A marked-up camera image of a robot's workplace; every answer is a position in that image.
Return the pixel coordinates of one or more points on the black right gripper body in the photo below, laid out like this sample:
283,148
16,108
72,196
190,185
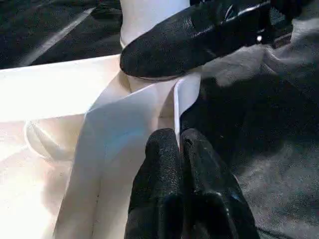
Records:
284,22

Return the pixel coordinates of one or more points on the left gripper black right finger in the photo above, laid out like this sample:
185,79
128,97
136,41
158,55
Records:
214,199

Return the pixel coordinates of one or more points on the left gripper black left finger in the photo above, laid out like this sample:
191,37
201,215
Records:
159,189

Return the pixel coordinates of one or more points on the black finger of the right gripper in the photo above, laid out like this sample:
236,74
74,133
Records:
189,40

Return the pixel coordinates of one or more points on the white plastic table leg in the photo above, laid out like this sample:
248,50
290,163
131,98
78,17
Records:
144,15

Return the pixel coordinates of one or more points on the white plastic table top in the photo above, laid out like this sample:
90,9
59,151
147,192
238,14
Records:
50,89

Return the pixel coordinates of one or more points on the black plastic mat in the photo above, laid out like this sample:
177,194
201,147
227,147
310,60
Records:
279,149

